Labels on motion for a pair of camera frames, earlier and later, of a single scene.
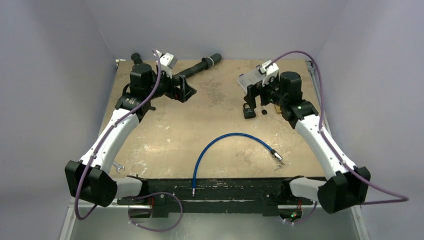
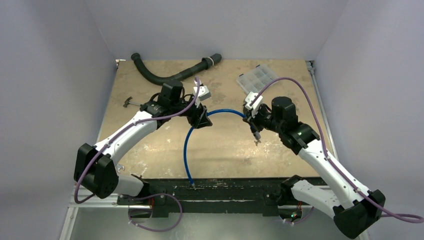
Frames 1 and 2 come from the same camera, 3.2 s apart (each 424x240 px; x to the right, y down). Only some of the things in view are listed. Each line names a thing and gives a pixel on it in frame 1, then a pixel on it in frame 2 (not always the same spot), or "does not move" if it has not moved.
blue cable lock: (273, 152) -> (256, 133)
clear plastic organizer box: (251, 77) does not move
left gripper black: (186, 91) -> (196, 119)
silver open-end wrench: (117, 166) does not move
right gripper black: (255, 91) -> (252, 121)
